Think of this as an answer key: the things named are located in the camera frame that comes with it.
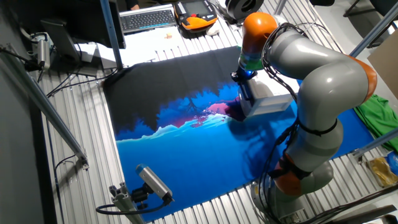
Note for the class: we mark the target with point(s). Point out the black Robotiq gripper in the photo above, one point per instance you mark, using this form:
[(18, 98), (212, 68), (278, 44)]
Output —
[(244, 76)]

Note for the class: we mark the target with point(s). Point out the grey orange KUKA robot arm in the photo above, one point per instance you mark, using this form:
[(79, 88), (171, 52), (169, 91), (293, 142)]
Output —
[(326, 81)]

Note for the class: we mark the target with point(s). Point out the person's dark sleeved forearm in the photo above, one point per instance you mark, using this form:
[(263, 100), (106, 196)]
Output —
[(132, 3)]

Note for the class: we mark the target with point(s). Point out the white plastic drawer cabinet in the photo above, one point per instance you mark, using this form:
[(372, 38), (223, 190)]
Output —
[(270, 96)]

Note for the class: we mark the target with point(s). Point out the printed landscape cloth mat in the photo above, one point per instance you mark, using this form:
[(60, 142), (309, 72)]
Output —
[(202, 155)]

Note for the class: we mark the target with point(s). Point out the black round spool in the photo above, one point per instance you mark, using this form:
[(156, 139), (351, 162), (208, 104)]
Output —
[(244, 7)]

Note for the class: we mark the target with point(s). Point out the orange black teach pendant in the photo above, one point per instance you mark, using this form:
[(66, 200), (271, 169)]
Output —
[(194, 14)]

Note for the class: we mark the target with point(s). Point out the small wooden block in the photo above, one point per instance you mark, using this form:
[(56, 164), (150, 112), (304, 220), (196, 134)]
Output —
[(168, 35)]

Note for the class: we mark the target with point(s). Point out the white paper sheet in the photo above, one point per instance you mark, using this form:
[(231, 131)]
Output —
[(146, 46)]

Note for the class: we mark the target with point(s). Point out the black computer keyboard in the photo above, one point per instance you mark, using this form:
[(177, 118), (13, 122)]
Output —
[(147, 19)]

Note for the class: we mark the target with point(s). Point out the green cloth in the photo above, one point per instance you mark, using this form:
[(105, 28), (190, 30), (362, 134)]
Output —
[(377, 121)]

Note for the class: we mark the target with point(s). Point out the brown cardboard sheet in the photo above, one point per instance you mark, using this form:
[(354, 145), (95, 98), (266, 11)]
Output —
[(385, 65)]

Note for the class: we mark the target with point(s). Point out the blue grey upright pole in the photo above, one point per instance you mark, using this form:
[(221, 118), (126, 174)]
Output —
[(111, 34)]

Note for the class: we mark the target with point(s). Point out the black office chair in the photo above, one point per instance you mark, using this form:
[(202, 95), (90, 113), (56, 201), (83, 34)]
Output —
[(373, 6)]

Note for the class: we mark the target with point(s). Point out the yellow plastic bag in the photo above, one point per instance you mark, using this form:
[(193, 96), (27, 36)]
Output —
[(382, 172)]

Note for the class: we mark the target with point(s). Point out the blue plastic bag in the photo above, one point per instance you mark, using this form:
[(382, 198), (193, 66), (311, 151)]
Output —
[(393, 161)]

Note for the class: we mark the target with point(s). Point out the dark metal beam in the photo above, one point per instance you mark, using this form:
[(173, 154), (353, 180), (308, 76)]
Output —
[(363, 216)]

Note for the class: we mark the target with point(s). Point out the black computer monitor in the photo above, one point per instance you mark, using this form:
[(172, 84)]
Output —
[(77, 21)]

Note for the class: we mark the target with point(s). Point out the green camera mount plate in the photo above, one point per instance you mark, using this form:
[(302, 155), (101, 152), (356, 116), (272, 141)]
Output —
[(252, 63)]

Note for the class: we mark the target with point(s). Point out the silver metal post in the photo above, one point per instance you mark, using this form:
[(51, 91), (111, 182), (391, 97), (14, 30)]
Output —
[(280, 6)]

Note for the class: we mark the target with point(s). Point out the silver camera with blue end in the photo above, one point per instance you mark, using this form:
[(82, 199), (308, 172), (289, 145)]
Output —
[(154, 182)]

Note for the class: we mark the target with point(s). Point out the short grey frame bar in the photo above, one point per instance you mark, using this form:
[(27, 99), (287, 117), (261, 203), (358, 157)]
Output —
[(376, 143)]

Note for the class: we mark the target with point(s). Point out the grey diagonal frame bar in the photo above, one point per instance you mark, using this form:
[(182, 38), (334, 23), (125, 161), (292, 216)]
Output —
[(373, 31)]

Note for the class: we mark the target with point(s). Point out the short aluminium profile mount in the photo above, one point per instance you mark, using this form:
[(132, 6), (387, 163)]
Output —
[(124, 202)]

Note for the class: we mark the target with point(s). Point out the long aluminium frame bar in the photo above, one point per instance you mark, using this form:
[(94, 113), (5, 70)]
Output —
[(46, 109)]

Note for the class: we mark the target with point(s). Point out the silver camera on clamp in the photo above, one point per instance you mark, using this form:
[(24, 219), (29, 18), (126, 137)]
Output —
[(43, 53)]

